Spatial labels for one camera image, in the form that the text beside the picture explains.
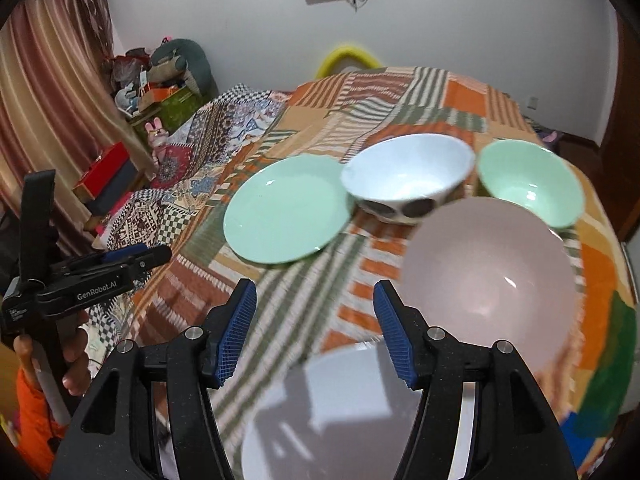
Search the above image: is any orange sleeve forearm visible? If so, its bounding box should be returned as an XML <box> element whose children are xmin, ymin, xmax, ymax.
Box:
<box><xmin>16</xmin><ymin>368</ymin><xmax>66</xmax><ymax>479</ymax></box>

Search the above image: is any red box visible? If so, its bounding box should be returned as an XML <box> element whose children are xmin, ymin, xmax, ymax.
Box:
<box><xmin>73</xmin><ymin>142</ymin><xmax>129</xmax><ymax>204</ymax></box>

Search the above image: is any striped curtain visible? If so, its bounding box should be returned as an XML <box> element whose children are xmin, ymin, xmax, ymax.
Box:
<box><xmin>1</xmin><ymin>0</ymin><xmax>153</xmax><ymax>254</ymax></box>

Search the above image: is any white plate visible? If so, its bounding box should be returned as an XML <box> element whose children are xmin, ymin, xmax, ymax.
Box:
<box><xmin>241</xmin><ymin>341</ymin><xmax>420</xmax><ymax>479</ymax></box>

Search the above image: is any grey plush toy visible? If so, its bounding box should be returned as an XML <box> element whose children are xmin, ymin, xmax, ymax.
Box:
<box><xmin>148</xmin><ymin>38</ymin><xmax>218</xmax><ymax>98</ymax></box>

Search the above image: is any mint green plate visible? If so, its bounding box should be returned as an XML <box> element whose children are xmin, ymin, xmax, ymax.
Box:
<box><xmin>224</xmin><ymin>154</ymin><xmax>354</xmax><ymax>264</ymax></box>

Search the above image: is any person's left hand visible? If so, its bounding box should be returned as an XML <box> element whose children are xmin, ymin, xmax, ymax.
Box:
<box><xmin>13</xmin><ymin>311</ymin><xmax>91</xmax><ymax>396</ymax></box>

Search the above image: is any yellow chair back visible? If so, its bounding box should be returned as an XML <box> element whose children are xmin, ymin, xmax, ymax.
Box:
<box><xmin>314</xmin><ymin>44</ymin><xmax>382</xmax><ymax>79</ymax></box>

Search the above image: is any mint green bowl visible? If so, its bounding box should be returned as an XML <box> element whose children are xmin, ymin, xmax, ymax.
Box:
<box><xmin>476</xmin><ymin>140</ymin><xmax>586</xmax><ymax>230</ymax></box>

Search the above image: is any pink bowl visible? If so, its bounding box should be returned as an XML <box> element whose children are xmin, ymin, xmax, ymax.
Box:
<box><xmin>397</xmin><ymin>197</ymin><xmax>579</xmax><ymax>373</ymax></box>

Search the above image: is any wooden door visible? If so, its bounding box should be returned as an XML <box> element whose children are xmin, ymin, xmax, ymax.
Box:
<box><xmin>600</xmin><ymin>18</ymin><xmax>639</xmax><ymax>242</ymax></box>

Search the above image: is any white polka dot bowl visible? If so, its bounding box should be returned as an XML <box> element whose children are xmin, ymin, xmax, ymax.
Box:
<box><xmin>341</xmin><ymin>133</ymin><xmax>476</xmax><ymax>226</ymax></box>

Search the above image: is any pink bunny toy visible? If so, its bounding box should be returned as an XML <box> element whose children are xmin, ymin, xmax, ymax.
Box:
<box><xmin>144</xmin><ymin>117</ymin><xmax>169</xmax><ymax>167</ymax></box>

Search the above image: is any patterned quilt cloth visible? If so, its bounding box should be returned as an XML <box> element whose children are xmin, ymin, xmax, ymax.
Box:
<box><xmin>86</xmin><ymin>83</ymin><xmax>292</xmax><ymax>361</ymax></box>

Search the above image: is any green cardboard box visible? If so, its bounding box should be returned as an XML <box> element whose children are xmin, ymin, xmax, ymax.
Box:
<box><xmin>127</xmin><ymin>86</ymin><xmax>206</xmax><ymax>136</ymax></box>

